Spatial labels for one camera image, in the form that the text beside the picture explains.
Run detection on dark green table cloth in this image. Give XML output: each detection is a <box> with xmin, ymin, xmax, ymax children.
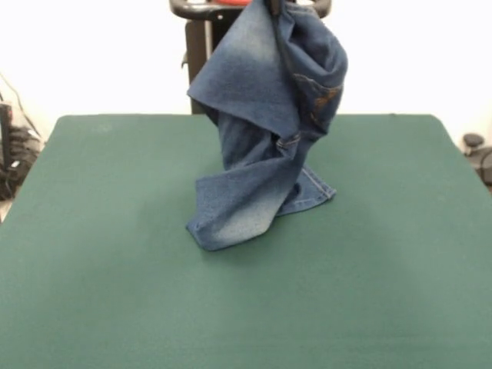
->
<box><xmin>0</xmin><ymin>113</ymin><xmax>492</xmax><ymax>369</ymax></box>

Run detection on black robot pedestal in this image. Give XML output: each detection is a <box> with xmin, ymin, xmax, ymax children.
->
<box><xmin>168</xmin><ymin>0</ymin><xmax>332</xmax><ymax>115</ymax></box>

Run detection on blue denim jeans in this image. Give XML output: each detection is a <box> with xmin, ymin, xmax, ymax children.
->
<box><xmin>185</xmin><ymin>0</ymin><xmax>349</xmax><ymax>253</ymax></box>

